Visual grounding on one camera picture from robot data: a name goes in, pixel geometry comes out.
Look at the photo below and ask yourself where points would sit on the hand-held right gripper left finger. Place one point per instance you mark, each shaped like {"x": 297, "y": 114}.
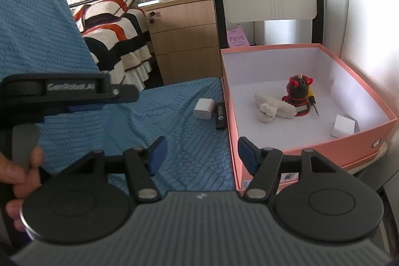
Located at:
{"x": 157, "y": 157}

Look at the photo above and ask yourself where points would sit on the pink cardboard box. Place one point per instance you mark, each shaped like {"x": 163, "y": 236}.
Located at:
{"x": 311, "y": 157}

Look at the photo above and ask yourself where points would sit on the nightstand keys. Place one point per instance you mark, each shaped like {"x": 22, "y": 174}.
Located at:
{"x": 151, "y": 17}

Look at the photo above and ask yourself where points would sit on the pink paper bag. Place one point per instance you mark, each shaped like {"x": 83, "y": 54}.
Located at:
{"x": 237, "y": 37}

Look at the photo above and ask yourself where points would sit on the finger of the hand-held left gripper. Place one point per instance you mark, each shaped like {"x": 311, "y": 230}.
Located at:
{"x": 84, "y": 108}
{"x": 120, "y": 94}

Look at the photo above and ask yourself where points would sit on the wooden nightstand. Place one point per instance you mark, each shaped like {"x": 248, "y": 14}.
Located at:
{"x": 184, "y": 41}

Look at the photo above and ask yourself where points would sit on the black and red figurine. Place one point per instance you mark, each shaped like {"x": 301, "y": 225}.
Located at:
{"x": 297, "y": 91}

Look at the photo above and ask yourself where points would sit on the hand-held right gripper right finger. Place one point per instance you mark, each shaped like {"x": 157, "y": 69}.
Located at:
{"x": 247, "y": 153}

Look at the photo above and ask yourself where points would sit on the white charger plug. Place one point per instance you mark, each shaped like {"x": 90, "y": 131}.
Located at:
{"x": 343, "y": 126}
{"x": 202, "y": 110}

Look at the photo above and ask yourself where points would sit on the person's left hand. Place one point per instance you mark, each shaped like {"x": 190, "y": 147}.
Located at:
{"x": 21, "y": 174}

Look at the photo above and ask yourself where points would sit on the striped bed blanket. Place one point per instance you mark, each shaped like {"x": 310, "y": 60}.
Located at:
{"x": 115, "y": 32}

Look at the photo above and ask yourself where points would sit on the white plush toy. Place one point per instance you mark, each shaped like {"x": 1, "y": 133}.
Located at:
{"x": 279, "y": 108}

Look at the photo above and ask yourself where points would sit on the blue textured blanket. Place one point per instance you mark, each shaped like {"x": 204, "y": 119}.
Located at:
{"x": 46, "y": 35}

